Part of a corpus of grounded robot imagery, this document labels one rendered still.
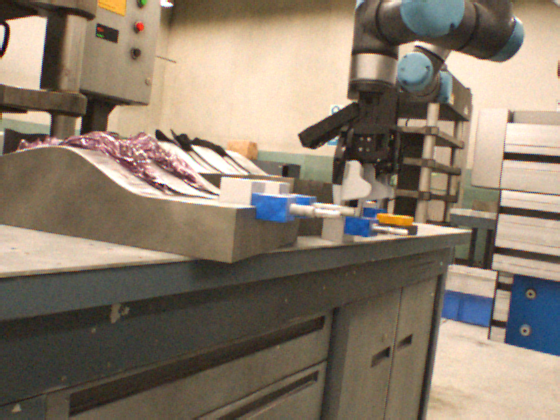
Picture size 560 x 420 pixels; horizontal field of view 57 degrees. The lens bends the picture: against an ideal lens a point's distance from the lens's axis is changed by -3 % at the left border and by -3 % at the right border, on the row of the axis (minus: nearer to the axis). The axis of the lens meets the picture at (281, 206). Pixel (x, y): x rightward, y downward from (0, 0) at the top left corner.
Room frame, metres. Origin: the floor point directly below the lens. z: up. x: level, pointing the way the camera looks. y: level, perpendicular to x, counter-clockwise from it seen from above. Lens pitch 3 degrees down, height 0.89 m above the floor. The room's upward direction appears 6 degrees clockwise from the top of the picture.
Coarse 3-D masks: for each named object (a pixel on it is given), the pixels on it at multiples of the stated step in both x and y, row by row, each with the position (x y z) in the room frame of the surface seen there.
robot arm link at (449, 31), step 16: (384, 0) 0.78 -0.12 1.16; (400, 0) 0.74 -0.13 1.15; (416, 0) 0.71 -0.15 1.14; (432, 0) 0.70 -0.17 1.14; (448, 0) 0.71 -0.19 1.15; (464, 0) 0.76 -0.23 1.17; (384, 16) 0.77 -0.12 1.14; (400, 16) 0.74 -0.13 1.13; (416, 16) 0.71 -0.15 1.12; (432, 16) 0.70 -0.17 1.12; (448, 16) 0.71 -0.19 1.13; (464, 16) 0.74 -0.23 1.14; (384, 32) 0.78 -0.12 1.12; (400, 32) 0.76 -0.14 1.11; (416, 32) 0.73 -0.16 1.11; (432, 32) 0.72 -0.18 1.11; (448, 32) 0.73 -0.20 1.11; (464, 32) 0.75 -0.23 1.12; (448, 48) 0.78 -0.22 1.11
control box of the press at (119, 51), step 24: (120, 0) 1.56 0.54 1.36; (144, 0) 1.62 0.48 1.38; (48, 24) 1.53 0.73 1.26; (96, 24) 1.50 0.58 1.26; (120, 24) 1.57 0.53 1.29; (144, 24) 1.65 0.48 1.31; (48, 48) 1.52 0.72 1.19; (96, 48) 1.51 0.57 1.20; (120, 48) 1.58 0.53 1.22; (144, 48) 1.66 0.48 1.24; (48, 72) 1.52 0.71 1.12; (96, 72) 1.52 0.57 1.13; (120, 72) 1.59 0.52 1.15; (144, 72) 1.67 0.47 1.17; (96, 96) 1.55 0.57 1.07; (120, 96) 1.60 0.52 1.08; (144, 96) 1.68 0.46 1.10; (96, 120) 1.59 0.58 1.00
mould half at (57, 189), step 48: (0, 144) 0.70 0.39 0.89; (0, 192) 0.60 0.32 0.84; (48, 192) 0.58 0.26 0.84; (96, 192) 0.56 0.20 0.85; (144, 192) 0.57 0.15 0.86; (192, 192) 0.69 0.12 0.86; (144, 240) 0.55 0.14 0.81; (192, 240) 0.53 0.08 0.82; (240, 240) 0.54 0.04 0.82; (288, 240) 0.72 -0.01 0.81
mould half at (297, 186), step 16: (160, 144) 0.98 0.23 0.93; (192, 160) 0.99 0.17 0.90; (208, 160) 1.04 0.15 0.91; (224, 160) 1.09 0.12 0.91; (240, 160) 1.15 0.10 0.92; (208, 176) 0.91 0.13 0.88; (224, 176) 0.89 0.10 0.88; (240, 176) 0.87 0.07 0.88; (256, 176) 0.85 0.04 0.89; (272, 176) 0.84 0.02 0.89; (304, 192) 0.84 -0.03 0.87; (320, 192) 0.89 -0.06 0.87; (304, 224) 0.85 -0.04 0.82; (320, 224) 0.90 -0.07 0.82
